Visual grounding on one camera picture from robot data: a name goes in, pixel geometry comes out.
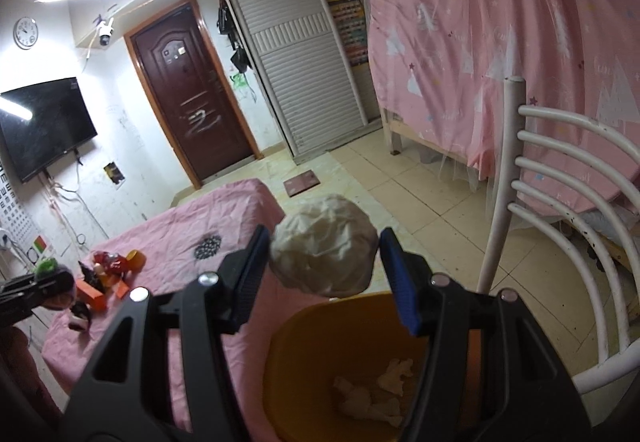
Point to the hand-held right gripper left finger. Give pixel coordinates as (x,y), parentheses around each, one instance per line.
(252,267)

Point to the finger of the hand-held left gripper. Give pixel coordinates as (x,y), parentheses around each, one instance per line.
(50,283)

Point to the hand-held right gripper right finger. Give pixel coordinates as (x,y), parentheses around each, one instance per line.
(400,282)

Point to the green purple toy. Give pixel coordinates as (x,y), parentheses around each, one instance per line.
(46,266)

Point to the orange plastic block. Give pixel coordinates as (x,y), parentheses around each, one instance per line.
(92,296)
(123,289)

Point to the white paper ball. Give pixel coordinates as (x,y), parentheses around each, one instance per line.
(325,242)

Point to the yellow plastic bin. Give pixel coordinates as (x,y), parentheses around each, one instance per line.
(305,352)

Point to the red toy figure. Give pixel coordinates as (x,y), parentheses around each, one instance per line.
(107,264)

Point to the pink tablecloth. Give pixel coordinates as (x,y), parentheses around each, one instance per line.
(200,217)

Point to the eye chart poster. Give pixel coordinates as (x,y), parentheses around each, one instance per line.
(12,217)

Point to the yellow plastic cup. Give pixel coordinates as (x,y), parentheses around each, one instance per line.
(136,261)

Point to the crumpled white tissue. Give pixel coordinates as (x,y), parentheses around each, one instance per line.
(395,374)
(365,404)

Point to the dark red floor mat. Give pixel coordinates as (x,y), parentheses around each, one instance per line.
(301,184)

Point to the white metal chair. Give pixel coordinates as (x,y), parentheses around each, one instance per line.
(510,147)

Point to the dark brown door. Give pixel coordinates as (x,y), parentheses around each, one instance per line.
(190,87)

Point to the white slatted wardrobe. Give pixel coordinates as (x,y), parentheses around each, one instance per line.
(300,72)

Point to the black hanging bag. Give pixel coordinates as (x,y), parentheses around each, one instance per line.
(241,59)
(225,22)

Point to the colour chart poster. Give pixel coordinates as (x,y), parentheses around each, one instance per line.
(350,32)

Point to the pink bed cover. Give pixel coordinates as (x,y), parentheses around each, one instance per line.
(475,22)

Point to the red green wall sticker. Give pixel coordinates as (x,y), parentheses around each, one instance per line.
(41,244)

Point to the open wall socket box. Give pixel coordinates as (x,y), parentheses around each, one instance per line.
(114,173)

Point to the black wall television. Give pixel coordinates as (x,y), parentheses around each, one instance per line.
(45,127)

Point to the round wall clock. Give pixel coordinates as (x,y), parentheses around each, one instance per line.
(26,32)

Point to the white security camera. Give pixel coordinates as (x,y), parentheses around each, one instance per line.
(105,32)

